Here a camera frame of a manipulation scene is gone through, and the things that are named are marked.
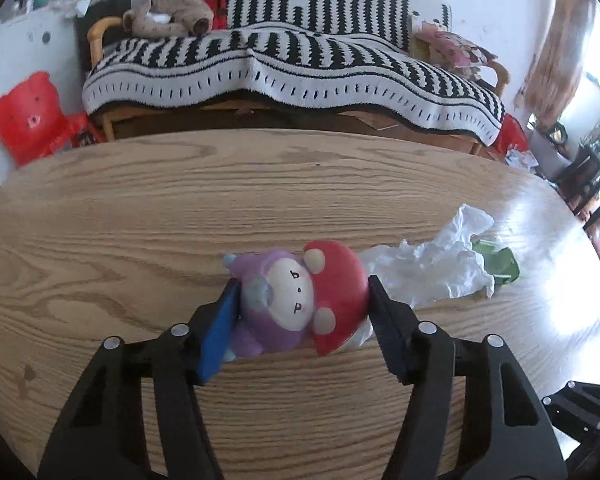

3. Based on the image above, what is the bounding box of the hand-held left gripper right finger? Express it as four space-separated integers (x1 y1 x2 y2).
366 274 569 480

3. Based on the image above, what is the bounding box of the green plastic wrapper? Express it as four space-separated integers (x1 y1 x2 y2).
471 239 522 287

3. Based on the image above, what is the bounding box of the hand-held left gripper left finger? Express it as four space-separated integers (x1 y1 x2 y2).
37 279 243 480

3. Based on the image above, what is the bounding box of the black white striped blanket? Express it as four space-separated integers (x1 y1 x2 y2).
82 0 506 147

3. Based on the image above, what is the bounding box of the brown patterned curtain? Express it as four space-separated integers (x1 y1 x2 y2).
521 0 597 122

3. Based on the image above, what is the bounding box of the black wooden chair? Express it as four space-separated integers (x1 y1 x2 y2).
559 144 600 263

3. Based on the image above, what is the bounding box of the red bear-shaped plastic chair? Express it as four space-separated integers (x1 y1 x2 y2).
0 71 69 167

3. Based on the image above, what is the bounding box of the floral cushion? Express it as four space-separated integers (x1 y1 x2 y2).
411 29 497 82

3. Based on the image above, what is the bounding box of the wooden frame sofa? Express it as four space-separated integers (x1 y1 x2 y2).
87 15 512 157

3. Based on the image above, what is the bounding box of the white crumpled tissue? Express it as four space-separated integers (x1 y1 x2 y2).
359 203 497 311

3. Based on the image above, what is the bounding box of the red ladybug cushion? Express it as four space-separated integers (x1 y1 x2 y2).
195 0 229 31

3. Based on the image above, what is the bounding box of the brown teddy bear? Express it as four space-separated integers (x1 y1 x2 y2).
122 0 215 38

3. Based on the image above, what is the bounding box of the red shopping bag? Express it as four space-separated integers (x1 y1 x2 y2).
494 114 531 155

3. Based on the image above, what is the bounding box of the purple red mushroom toy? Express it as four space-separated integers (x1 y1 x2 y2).
223 240 371 361

